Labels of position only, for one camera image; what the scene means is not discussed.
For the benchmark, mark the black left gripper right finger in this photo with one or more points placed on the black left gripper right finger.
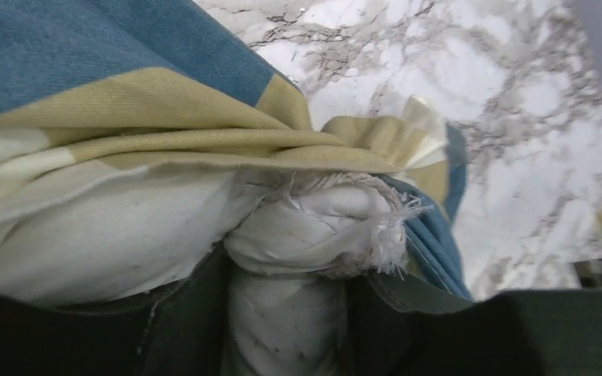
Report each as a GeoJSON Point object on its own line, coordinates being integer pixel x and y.
{"type": "Point", "coordinates": [404, 326]}

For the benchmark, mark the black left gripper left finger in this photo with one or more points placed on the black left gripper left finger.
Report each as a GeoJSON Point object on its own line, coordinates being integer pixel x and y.
{"type": "Point", "coordinates": [176, 329]}

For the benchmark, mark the white pillow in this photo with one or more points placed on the white pillow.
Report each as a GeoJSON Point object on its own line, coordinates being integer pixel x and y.
{"type": "Point", "coordinates": [291, 242]}

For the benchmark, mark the blue beige checked pillowcase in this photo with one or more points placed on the blue beige checked pillowcase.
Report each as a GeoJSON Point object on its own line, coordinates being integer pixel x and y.
{"type": "Point", "coordinates": [95, 92]}

